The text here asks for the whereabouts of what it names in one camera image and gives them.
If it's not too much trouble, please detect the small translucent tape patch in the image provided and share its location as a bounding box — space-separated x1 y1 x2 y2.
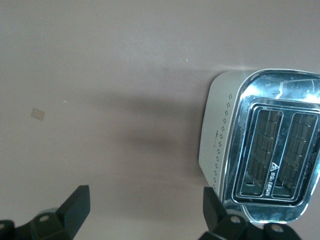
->
31 107 47 122

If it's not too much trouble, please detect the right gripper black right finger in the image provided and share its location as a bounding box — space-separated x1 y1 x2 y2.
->
202 186 305 240

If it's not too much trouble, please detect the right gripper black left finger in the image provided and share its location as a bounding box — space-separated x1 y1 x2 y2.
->
0 184 91 240

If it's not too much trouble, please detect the silver two-slot toaster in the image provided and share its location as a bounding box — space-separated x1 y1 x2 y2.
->
198 68 320 224

